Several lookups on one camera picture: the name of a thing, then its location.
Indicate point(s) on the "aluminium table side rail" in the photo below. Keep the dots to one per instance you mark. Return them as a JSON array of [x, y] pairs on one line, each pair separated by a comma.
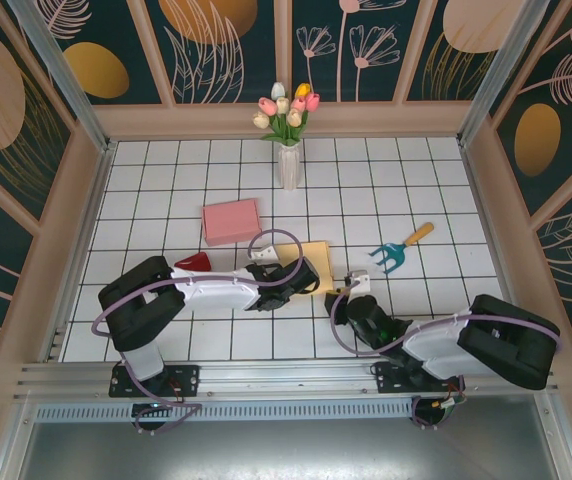
[[95, 200], [480, 200]]

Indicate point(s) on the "pink paper box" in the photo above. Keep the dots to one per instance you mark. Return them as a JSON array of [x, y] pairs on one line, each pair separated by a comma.
[[231, 222]]

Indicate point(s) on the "aluminium frame post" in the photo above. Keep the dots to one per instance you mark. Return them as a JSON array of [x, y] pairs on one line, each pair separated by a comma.
[[66, 75], [499, 75]]

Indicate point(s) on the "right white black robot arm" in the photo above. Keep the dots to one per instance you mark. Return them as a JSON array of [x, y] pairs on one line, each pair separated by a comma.
[[436, 345]]

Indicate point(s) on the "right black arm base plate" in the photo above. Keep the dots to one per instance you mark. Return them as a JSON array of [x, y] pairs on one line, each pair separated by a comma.
[[381, 387]]

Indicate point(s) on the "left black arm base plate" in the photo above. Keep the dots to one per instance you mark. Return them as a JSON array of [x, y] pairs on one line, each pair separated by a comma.
[[188, 380]]

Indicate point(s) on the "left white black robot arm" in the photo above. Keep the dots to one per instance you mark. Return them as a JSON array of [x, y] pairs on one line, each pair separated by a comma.
[[216, 290]]

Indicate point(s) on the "grey metal sheet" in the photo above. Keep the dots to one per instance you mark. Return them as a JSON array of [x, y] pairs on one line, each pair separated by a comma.
[[286, 450]]

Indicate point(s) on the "yellow paper box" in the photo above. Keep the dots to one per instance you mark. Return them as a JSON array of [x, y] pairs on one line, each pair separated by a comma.
[[316, 260]]

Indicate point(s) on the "aluminium mounting rail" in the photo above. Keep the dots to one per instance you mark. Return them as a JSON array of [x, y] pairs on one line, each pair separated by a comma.
[[286, 380]]

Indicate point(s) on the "white ribbed vase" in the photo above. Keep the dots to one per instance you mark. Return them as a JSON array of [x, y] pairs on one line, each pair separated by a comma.
[[288, 167]]

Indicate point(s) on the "artificial tulip bouquet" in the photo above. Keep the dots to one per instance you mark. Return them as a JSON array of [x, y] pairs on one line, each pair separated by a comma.
[[283, 120]]

